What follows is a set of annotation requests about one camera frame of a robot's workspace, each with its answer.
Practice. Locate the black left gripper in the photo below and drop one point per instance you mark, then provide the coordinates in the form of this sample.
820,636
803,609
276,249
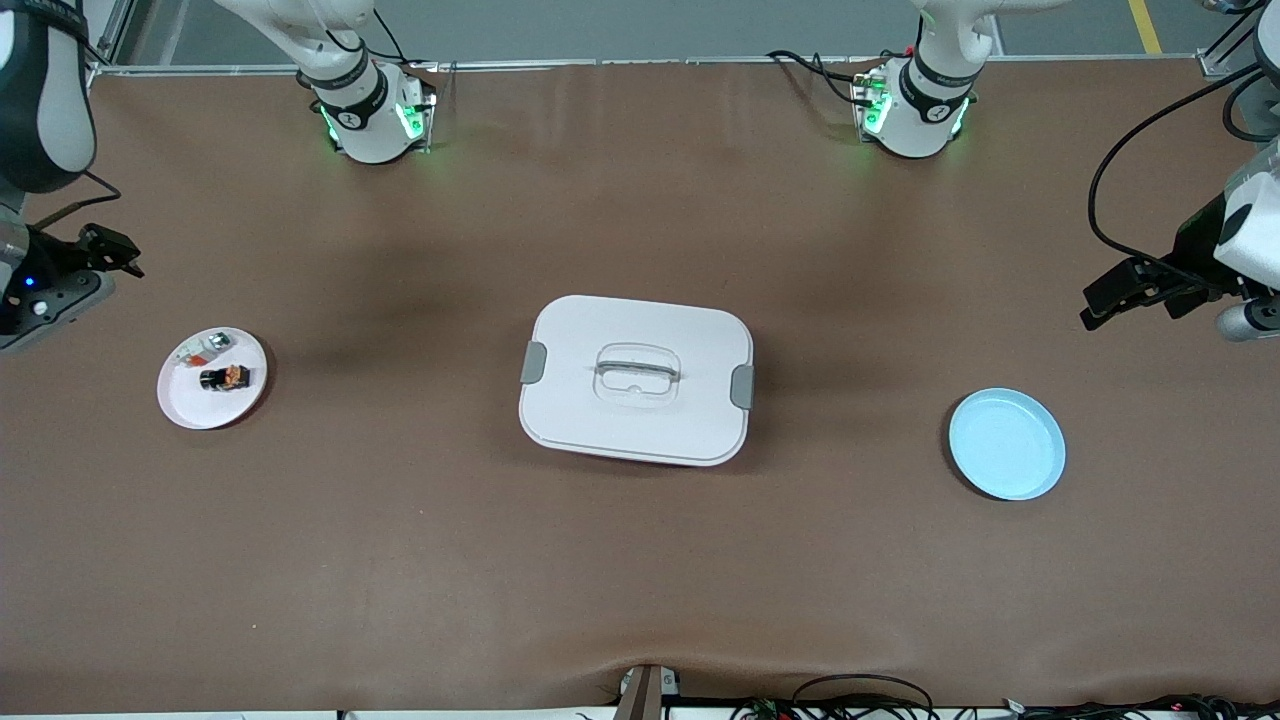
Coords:
1192,248

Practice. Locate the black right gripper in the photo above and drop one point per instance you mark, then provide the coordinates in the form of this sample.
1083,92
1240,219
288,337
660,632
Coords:
58,262

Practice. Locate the orange and black switch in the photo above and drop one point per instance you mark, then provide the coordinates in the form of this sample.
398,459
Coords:
228,378

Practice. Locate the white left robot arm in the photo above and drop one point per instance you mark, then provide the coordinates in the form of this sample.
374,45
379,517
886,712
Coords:
925,110

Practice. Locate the pink round plate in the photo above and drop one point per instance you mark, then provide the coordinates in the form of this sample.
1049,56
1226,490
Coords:
200,410

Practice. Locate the light blue round plate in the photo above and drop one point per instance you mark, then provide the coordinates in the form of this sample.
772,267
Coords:
1005,445

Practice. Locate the white lidded storage box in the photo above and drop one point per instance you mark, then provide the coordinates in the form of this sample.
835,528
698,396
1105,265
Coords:
640,420

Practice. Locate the aluminium frame profile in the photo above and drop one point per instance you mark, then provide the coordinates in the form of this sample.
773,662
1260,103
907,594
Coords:
108,50
1225,50

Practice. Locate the brown camera mount bracket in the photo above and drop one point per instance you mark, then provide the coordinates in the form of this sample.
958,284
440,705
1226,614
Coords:
645,695

